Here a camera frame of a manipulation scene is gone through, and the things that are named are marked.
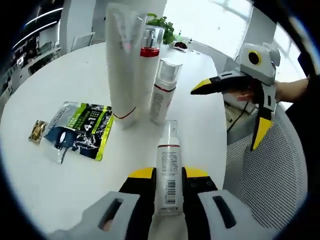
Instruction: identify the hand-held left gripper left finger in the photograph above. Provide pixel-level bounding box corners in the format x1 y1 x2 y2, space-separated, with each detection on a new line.
48 167 158 240

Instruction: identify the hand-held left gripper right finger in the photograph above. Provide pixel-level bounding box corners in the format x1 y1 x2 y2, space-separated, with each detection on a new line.
181 166 266 240

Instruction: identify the small white skincare bottle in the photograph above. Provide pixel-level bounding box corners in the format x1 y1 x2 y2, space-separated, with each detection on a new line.
154 119 185 217
149 57 183 125

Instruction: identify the large skincare bottle red collar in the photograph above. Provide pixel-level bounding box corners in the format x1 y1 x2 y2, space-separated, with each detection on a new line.
136 24 166 116

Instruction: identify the green black skincare sachet packet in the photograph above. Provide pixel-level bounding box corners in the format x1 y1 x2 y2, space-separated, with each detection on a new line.
42 101 113 165

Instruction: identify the white skincare tube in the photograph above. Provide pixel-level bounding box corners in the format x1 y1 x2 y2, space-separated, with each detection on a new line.
104 6 148 130

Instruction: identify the gold foil skincare sachet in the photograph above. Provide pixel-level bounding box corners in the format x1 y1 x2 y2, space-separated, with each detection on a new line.
28 119 48 144

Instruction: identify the person's right hand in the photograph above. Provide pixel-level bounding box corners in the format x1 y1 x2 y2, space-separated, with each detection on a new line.
274 79 293 104

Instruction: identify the person's black clothing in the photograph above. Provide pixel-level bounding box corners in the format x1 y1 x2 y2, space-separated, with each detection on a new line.
286 72 319 119

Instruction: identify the large window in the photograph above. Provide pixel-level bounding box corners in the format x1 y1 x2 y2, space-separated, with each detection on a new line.
163 0 252 60

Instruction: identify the white mesh office chair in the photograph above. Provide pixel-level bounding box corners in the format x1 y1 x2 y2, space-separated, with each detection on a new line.
223 104 309 230

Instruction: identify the potted green plant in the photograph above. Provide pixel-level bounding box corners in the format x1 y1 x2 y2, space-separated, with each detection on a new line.
146 13 176 46

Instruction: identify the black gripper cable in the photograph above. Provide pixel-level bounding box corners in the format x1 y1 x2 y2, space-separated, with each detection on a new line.
226 99 251 132

